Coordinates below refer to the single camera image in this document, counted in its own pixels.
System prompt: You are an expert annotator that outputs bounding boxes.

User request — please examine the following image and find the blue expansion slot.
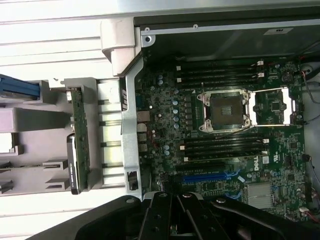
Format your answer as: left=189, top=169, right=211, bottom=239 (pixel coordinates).
left=183, top=172, right=233, bottom=183

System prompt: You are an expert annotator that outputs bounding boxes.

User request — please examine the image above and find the black RAM slot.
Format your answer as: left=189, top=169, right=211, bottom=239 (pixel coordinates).
left=179, top=71, right=265, bottom=78
left=179, top=143, right=266, bottom=151
left=186, top=149, right=270, bottom=157
left=176, top=76, right=258, bottom=84
left=175, top=65, right=258, bottom=73
left=179, top=60, right=265, bottom=67
left=183, top=154, right=267, bottom=163
left=186, top=137, right=271, bottom=145

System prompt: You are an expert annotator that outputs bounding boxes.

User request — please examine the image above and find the silver finned chipset heatsink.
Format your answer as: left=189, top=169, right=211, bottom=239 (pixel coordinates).
left=246, top=183, right=273, bottom=210

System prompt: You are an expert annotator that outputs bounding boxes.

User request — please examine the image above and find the black open PC case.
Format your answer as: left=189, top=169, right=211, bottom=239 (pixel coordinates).
left=99, top=4, right=320, bottom=226

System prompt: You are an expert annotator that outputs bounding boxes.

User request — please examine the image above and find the green motherboard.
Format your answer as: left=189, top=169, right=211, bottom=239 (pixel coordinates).
left=136, top=58, right=307, bottom=221

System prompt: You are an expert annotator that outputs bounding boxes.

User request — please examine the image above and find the CPU socket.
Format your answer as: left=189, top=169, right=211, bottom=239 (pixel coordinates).
left=196, top=88, right=252, bottom=133

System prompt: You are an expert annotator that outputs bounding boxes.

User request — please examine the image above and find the grey plastic parts rack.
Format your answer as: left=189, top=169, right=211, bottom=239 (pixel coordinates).
left=0, top=77, right=99, bottom=197

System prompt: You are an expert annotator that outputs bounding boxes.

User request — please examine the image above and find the metal socket cover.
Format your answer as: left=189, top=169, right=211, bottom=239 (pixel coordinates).
left=249, top=87, right=298, bottom=127

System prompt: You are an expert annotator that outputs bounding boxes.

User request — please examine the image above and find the round coin cell battery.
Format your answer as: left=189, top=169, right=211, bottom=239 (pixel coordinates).
left=281, top=71, right=294, bottom=83

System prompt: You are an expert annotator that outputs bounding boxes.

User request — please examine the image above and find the blue disk caddy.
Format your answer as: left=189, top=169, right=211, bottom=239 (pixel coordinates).
left=0, top=73, right=41, bottom=101

